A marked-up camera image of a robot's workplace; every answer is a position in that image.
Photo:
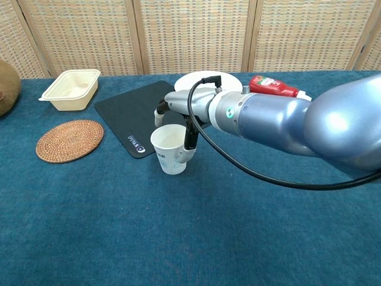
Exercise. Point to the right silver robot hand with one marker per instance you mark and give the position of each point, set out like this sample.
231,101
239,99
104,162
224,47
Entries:
190,102

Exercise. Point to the white paper cup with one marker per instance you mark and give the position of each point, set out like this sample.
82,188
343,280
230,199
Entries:
168,152

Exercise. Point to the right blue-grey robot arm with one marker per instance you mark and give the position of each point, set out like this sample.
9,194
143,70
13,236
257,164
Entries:
327,125

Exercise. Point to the white round plate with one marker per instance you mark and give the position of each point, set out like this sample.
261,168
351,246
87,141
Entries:
187,82

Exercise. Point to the round woven rattan coaster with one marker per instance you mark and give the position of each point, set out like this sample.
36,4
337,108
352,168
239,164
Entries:
70,141

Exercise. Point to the black mouse pad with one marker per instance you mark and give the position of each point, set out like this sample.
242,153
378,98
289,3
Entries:
131,116

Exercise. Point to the woven bamboo folding screen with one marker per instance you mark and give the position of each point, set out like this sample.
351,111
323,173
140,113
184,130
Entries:
190,35

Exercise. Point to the red ketchup squeeze bottle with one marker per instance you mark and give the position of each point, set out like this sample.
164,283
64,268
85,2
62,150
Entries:
271,86

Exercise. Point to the cream plastic food container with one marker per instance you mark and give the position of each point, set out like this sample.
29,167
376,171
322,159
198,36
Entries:
71,89

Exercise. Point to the blue table cloth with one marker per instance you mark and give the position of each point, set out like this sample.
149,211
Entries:
119,223

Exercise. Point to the brown capybara plush toy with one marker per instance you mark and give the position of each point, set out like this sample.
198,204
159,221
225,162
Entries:
9,89

